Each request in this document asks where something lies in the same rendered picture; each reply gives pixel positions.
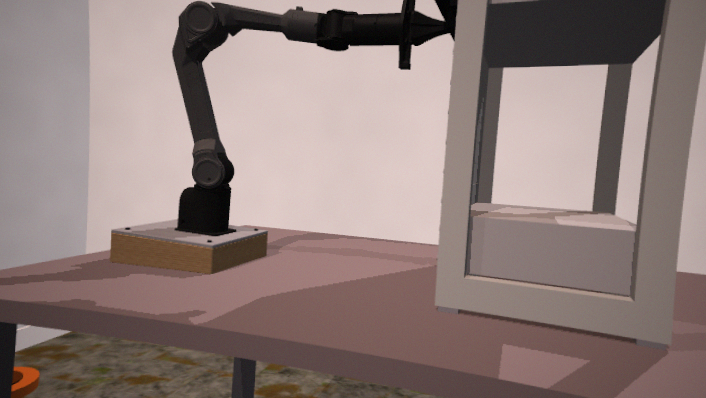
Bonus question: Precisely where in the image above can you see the grey rectangular frame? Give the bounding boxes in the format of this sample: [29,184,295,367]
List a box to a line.
[435,0,706,350]

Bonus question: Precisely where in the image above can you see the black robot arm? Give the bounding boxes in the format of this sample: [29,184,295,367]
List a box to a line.
[172,1,380,236]

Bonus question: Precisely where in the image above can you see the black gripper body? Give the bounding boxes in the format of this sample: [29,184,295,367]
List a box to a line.
[376,0,415,70]

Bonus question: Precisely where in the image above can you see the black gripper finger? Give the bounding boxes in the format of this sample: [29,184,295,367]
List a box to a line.
[409,26,449,46]
[410,11,447,27]

